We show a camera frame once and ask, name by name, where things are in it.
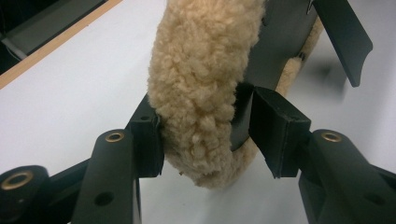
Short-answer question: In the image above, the tan fleece black slipper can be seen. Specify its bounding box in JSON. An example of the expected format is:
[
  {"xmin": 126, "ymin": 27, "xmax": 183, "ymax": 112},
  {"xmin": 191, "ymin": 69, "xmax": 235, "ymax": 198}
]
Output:
[{"xmin": 148, "ymin": 0, "xmax": 326, "ymax": 189}]

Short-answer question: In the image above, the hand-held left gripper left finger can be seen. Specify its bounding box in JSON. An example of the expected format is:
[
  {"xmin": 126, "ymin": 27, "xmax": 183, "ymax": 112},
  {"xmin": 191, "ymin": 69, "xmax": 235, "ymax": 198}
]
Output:
[{"xmin": 71, "ymin": 93, "xmax": 165, "ymax": 224}]

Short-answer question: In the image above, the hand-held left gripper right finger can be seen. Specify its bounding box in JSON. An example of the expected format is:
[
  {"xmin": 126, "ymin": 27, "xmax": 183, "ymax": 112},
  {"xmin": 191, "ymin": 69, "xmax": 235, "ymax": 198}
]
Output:
[{"xmin": 248, "ymin": 86, "xmax": 396, "ymax": 224}]

